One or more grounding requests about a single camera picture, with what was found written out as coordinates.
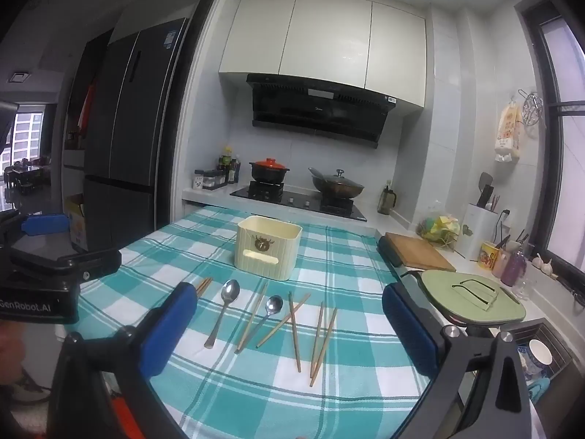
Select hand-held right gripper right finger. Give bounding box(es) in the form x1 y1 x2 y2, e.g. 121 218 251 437
382 282 535 439

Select bag of vegetables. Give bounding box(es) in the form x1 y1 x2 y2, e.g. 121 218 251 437
418 214 462 245

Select white knife block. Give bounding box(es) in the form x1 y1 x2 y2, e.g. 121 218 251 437
464 203 503 257

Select wok with glass lid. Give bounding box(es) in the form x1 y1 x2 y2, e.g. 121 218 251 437
308 167 365 199

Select cardboard box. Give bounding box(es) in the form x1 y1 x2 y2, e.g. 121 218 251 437
64 194 87 252

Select teal checked tablecloth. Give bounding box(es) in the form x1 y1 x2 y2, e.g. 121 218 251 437
75 205 433 439

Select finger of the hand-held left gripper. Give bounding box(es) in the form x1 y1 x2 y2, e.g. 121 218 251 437
0 213 71 239
9 246 122 285

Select row of spice jars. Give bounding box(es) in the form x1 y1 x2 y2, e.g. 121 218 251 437
193 169 228 191

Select hanging metal trivet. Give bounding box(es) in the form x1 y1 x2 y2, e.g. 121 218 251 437
521 91 544 128

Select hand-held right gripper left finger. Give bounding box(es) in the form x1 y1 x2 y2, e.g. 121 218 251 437
46 282 198 439

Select white wall cabinet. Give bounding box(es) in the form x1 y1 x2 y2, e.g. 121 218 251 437
218 0 427 109

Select metal spoon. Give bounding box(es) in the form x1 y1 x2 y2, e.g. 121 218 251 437
204 279 241 349
238 295 284 353

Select person's left hand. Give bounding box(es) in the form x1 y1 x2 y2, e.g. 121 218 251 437
0 319 29 387

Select cream utensil holder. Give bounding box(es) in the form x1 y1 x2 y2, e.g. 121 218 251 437
234 216 303 282

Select steel sink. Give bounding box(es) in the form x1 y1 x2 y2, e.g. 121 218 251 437
489 318 577 421

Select hanging noodle packet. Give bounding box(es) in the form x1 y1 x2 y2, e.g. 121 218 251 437
494 103 524 162

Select yellow printed cup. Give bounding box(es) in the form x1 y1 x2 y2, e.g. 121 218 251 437
478 241 501 271

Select black clay pot red lid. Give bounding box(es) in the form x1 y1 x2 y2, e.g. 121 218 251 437
249 158 290 184

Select black gas hob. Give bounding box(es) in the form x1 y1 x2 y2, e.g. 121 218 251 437
229 180 367 222

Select black range hood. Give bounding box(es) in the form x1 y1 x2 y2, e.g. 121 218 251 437
246 73 396 149

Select garlic bulbs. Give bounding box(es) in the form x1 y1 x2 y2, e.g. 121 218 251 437
531 252 559 279

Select dark grey refrigerator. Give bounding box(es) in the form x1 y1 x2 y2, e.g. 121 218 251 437
82 17 190 252

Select dark window frame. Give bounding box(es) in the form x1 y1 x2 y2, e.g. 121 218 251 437
514 0 585 293

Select wooden cutting board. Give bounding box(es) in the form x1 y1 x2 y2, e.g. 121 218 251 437
385 232 457 272

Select white bowl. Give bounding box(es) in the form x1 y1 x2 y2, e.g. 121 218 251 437
518 338 555 376

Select black spatula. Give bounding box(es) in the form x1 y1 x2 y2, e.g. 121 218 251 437
476 172 494 209

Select purple bottle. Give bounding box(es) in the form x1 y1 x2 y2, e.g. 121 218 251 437
501 248 527 286

